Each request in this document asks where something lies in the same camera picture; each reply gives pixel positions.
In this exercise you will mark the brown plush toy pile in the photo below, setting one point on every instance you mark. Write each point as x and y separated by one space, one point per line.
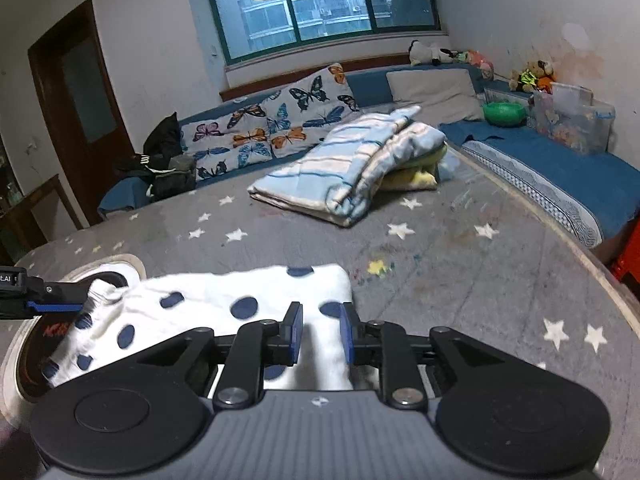
530 77

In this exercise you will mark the butterfly print blanket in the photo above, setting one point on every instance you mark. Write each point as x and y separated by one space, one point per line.
270 120

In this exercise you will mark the pink plush toy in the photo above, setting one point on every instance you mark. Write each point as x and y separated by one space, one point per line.
481 62

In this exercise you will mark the grey cushion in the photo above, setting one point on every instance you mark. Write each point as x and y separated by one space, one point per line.
435 92

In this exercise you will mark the green framed window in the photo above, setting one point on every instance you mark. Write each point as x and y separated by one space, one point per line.
325 0

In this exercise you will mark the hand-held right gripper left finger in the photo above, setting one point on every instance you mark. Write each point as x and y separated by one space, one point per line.
295 335

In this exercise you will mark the red plastic stool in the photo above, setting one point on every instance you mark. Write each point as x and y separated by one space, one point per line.
630 270

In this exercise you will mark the clear plastic storage box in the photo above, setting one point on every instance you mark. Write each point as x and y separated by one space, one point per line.
570 120

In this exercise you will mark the dark wooden cabinet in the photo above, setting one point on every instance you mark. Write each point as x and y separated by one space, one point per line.
30 220

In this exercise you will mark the white navy polka dot garment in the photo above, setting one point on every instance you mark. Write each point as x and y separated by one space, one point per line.
200 290

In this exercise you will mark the folded yellow cloth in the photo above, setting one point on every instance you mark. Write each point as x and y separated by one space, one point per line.
415 177

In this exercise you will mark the black white plush toy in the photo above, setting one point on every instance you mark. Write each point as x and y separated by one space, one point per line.
425 52

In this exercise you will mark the brown wooden door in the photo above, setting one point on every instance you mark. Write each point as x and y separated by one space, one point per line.
85 110

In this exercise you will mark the folded blue striped clothes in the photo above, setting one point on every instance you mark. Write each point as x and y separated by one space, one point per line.
340 165

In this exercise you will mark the grey star tablecloth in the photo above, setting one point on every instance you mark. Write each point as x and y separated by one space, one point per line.
450 285

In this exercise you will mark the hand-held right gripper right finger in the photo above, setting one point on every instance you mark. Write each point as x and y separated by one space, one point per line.
346 335

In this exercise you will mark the green bowl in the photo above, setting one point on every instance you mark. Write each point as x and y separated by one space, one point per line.
502 114

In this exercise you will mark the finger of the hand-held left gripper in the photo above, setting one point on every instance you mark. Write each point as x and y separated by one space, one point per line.
55 306

